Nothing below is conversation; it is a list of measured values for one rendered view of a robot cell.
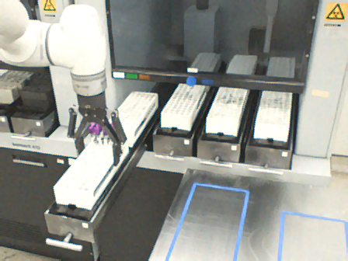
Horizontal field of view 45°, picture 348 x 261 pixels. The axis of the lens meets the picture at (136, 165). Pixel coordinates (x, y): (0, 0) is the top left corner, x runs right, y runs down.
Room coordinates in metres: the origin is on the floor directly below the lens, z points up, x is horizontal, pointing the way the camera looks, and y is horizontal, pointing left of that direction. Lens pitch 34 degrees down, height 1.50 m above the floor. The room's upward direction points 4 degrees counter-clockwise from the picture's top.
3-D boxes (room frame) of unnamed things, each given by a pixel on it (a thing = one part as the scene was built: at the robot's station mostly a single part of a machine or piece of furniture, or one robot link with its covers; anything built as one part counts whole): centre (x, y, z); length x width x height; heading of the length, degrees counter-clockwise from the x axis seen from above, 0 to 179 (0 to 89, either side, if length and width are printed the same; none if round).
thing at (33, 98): (1.47, 0.36, 0.85); 0.12 x 0.02 x 0.06; 69
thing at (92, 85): (1.03, 0.11, 1.09); 0.09 x 0.09 x 0.06
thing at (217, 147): (1.43, -0.38, 0.78); 0.73 x 0.14 x 0.09; 159
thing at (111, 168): (0.99, 0.12, 0.83); 0.30 x 0.10 x 0.06; 159
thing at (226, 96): (1.31, -0.33, 0.83); 0.30 x 0.10 x 0.06; 159
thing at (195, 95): (1.36, -0.19, 0.83); 0.30 x 0.10 x 0.06; 159
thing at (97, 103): (1.03, 0.11, 1.01); 0.08 x 0.07 x 0.09; 69
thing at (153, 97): (1.29, 0.00, 0.83); 0.30 x 0.10 x 0.06; 159
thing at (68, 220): (1.12, 0.07, 0.78); 0.73 x 0.14 x 0.09; 159
